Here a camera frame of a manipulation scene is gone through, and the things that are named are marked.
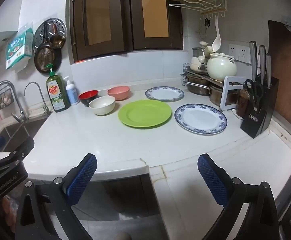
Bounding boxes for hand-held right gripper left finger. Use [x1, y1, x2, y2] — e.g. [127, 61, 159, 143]
[15, 153, 97, 240]

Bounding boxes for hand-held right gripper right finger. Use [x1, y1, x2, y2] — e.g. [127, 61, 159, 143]
[197, 153, 284, 240]

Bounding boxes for blue patterned white plate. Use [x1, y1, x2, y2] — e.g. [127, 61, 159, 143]
[174, 104, 228, 135]
[145, 86, 185, 102]

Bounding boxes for cream bowl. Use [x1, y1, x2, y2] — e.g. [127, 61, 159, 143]
[89, 96, 116, 116]

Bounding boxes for red and black bowl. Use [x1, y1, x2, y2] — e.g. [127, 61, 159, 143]
[78, 90, 99, 106]

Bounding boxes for green plate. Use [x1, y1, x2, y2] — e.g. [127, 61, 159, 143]
[118, 99, 173, 128]

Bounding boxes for pink bowl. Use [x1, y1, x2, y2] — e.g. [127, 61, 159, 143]
[107, 86, 131, 101]

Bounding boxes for steel sink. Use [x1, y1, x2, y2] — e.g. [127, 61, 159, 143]
[0, 117, 48, 153]

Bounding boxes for large steel faucet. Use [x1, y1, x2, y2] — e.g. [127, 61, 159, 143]
[0, 81, 28, 123]

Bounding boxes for thin gooseneck faucet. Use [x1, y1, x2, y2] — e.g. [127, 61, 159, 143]
[24, 82, 53, 117]

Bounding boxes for green dish soap bottle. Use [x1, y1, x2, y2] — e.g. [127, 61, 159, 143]
[46, 64, 71, 113]

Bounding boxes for white blue pump bottle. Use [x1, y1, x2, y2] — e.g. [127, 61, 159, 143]
[63, 76, 79, 105]

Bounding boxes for black knife block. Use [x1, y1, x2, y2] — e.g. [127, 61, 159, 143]
[240, 76, 279, 139]

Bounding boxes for brown glass jar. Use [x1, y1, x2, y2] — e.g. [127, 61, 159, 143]
[236, 87, 251, 118]

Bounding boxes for white plastic stand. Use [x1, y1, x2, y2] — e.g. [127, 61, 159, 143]
[220, 76, 244, 112]

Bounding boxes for steel pot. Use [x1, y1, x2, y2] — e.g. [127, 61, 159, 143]
[185, 74, 211, 96]
[209, 84, 226, 107]

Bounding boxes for black frying pan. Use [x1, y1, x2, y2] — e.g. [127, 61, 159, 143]
[34, 36, 62, 74]

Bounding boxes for white green paper box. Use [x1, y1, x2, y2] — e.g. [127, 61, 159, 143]
[5, 27, 34, 70]

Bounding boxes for black kitchen scissors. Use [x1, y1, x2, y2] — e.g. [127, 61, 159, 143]
[244, 79, 264, 103]

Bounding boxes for small brass ladle pot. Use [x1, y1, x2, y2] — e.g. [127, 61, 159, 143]
[49, 24, 66, 49]

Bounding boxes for cream teapot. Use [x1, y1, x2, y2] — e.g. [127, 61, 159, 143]
[207, 52, 237, 82]

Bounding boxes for round steel steamer tray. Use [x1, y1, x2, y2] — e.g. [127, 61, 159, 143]
[33, 18, 67, 54]

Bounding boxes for small white pot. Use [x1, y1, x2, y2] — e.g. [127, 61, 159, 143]
[190, 56, 208, 72]

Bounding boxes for large dark wooden cutting board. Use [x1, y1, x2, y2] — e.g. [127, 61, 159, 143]
[268, 20, 291, 132]

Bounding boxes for glass lidded pot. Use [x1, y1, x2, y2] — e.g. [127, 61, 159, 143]
[192, 41, 209, 58]

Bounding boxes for white ladle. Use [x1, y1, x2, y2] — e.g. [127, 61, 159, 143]
[212, 15, 222, 52]

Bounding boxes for brown wooden window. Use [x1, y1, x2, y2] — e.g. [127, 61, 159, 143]
[66, 0, 184, 64]

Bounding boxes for wire faucet caddy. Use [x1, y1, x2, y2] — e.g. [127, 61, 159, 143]
[0, 90, 13, 110]

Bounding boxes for steel handled knife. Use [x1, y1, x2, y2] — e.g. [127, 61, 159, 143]
[249, 41, 258, 82]
[265, 53, 272, 88]
[258, 45, 266, 84]

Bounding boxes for white wall outlet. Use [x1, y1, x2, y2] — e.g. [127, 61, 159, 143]
[229, 44, 239, 58]
[239, 46, 251, 63]

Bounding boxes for white wire wall rack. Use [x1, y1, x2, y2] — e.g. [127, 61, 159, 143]
[163, 0, 228, 19]

